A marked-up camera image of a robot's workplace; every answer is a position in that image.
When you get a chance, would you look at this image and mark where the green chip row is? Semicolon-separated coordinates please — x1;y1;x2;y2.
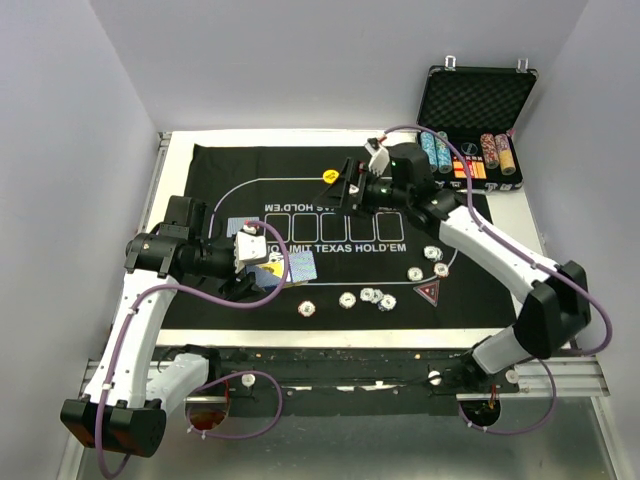
435;131;453;174

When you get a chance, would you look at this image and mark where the blue white chip stack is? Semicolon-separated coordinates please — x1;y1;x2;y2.
377;294;397;311

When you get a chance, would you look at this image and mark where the aluminium mounting rail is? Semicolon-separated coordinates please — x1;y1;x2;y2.
84;345;610;408

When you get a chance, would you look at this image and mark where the red white chip near edge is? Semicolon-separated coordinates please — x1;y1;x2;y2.
297;300;316;318

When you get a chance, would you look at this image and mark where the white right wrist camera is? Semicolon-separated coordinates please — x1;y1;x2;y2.
365;138;390;177

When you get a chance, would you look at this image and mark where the black poker table mat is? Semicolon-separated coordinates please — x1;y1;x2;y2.
164;145;516;330

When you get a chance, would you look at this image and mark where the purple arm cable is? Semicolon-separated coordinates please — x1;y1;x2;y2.
379;124;614;435
94;219;292;476

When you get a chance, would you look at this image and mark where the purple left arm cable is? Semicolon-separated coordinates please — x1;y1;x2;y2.
94;219;292;476

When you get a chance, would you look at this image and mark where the red brown chip row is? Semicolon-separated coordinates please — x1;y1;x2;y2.
480;133;499;169

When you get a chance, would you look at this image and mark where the red orange card box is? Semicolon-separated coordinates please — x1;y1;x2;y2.
452;156;487;180

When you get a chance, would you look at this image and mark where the purple tan chip row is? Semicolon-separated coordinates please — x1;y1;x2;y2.
495;134;516;176

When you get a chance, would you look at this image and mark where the black aluminium poker chip case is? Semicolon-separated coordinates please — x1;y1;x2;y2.
417;55;538;191

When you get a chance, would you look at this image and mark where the grey white chip right lower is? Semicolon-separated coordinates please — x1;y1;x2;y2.
406;267;424;282

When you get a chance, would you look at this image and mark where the light blue chip row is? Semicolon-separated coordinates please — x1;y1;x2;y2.
420;132;438;172

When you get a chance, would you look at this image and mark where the grey white chip near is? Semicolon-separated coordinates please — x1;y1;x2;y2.
359;287;379;304

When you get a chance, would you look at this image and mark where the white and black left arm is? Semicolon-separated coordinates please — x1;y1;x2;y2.
60;196;268;457

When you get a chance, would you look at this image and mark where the blue back card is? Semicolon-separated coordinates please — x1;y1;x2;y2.
287;251;317;283
226;217;258;238

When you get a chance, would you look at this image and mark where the blue playing card deck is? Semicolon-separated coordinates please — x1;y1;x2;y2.
247;252;284;291

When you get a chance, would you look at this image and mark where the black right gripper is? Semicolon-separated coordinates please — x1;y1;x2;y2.
313;157;411;221

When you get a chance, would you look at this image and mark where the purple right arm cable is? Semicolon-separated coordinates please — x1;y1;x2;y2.
379;124;614;435

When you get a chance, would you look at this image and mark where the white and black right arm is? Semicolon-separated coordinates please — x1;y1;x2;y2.
314;141;591;392

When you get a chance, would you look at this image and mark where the blue white 5 chip right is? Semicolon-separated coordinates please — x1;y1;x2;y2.
423;245;444;262

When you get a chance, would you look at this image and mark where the red triangular dealer marker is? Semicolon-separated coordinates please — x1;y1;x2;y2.
413;280;440;307

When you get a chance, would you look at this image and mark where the yellow round dealer button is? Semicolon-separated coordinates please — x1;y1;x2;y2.
322;169;340;184

